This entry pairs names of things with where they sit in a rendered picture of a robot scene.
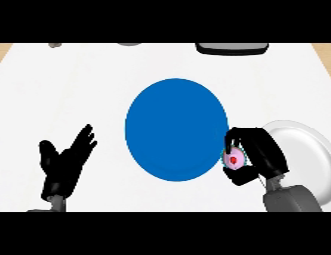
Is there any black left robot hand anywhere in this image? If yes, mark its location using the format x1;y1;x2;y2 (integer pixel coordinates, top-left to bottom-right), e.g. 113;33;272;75
39;123;99;202

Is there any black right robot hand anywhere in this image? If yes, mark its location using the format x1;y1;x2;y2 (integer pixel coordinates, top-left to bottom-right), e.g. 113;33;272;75
222;126;292;187

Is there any pink cupcake with red cherry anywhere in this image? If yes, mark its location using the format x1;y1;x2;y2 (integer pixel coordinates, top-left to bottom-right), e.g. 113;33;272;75
221;146;250;172

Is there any white plate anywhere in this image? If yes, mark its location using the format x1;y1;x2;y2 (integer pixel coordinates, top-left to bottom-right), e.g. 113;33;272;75
259;119;331;211

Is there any blue plate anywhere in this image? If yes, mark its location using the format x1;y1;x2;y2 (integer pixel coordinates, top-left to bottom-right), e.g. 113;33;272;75
125;77;231;183

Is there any black and grey appliance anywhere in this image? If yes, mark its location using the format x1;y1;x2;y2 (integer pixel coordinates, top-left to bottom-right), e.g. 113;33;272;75
194;42;271;57

